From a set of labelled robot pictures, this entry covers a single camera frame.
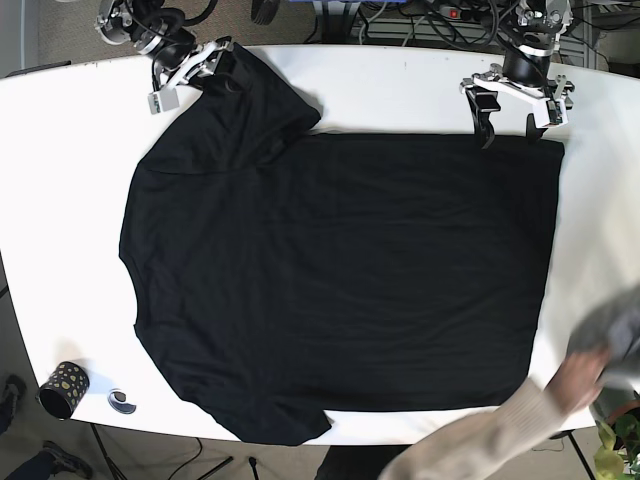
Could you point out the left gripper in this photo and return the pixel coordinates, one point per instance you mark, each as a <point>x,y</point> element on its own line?
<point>523,75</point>

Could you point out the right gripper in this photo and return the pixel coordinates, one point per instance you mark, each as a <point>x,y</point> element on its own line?
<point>173,66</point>

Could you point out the heather grey T-shirt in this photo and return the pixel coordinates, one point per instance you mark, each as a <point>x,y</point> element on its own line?
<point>612,325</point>

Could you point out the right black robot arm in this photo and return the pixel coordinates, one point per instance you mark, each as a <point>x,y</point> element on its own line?
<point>147,25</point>

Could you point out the right beige sweater forearm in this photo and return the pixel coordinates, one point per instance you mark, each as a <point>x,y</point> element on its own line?
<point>478,445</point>

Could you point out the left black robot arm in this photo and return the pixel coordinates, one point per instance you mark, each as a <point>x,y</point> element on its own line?
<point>529,32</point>

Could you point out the person's right hand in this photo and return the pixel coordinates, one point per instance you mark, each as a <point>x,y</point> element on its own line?
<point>576,383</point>

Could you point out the grey tape roll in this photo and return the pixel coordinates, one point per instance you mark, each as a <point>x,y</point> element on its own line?
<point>627,407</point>

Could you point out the green potted plant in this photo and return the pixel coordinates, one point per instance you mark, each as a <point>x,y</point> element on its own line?
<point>618,455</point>

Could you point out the black gold-dotted cup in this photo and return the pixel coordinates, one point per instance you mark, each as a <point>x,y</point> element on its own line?
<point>62,392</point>

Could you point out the left table cable grommet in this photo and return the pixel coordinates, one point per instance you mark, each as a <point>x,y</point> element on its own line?
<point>117,399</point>

